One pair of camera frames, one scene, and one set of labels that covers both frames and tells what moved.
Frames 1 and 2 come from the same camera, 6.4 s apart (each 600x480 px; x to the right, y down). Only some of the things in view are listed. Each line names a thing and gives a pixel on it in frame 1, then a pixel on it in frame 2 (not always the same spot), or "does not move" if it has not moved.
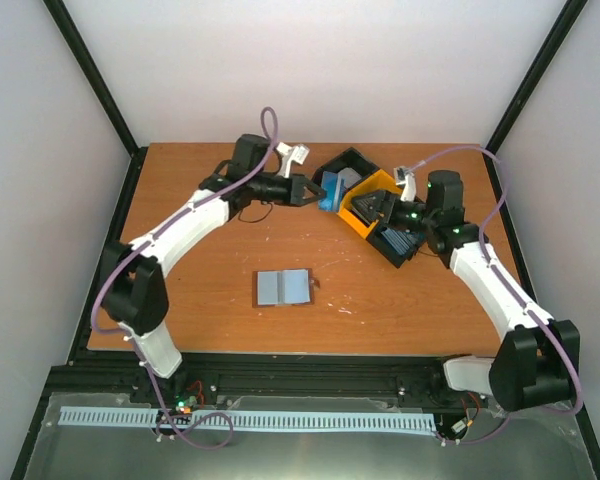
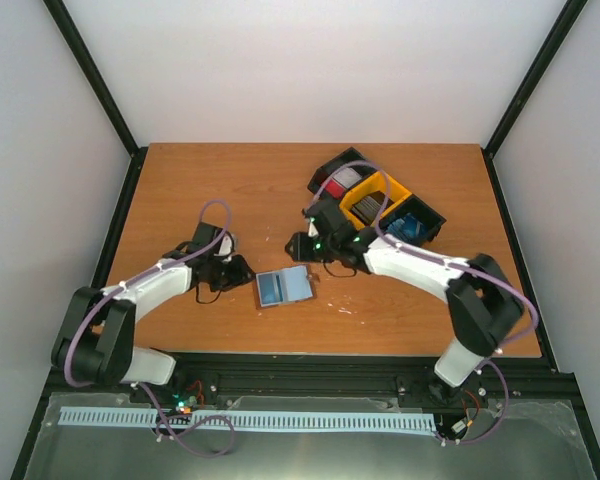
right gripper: [383, 199] -> [300, 250]
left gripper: [295, 190] -> [240, 275]
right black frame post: [541, 62] does not move
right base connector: [459, 425] does not move
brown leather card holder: [283, 287] does not move
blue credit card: [329, 181] -> [271, 287]
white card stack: [349, 176] does not move
